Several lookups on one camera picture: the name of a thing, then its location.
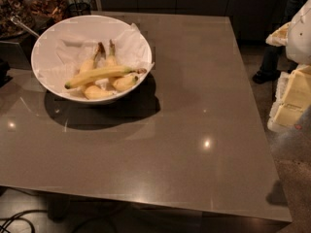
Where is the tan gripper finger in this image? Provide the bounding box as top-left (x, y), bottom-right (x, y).
top-left (267, 65), bottom-right (311, 132)

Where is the long yellow banana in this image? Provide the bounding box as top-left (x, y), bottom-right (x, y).
top-left (64, 65), bottom-right (147, 89)

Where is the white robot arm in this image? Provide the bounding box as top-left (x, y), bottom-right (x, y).
top-left (266, 0), bottom-right (311, 132)

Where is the right short banana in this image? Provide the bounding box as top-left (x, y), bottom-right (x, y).
top-left (105, 40), bottom-right (138, 92)

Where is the white bowl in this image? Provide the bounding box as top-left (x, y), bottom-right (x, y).
top-left (30, 15), bottom-right (154, 105)

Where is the person's dark shoe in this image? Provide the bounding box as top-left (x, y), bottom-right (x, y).
top-left (252, 71), bottom-right (280, 84)

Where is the white paper liner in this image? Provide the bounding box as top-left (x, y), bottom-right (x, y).
top-left (36, 18), bottom-right (156, 100)

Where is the tray of dried snacks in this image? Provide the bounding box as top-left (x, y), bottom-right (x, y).
top-left (26, 0), bottom-right (67, 22)

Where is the glass jar of snacks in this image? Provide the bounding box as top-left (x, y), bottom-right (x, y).
top-left (0, 0), bottom-right (35, 39)

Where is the black wire basket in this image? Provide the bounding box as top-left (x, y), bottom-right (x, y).
top-left (66, 2), bottom-right (90, 17)

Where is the metal spoon handle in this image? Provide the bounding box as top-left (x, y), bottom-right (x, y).
top-left (11, 16), bottom-right (40, 38)

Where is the black floor cable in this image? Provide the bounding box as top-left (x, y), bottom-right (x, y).
top-left (0, 209), bottom-right (50, 233)

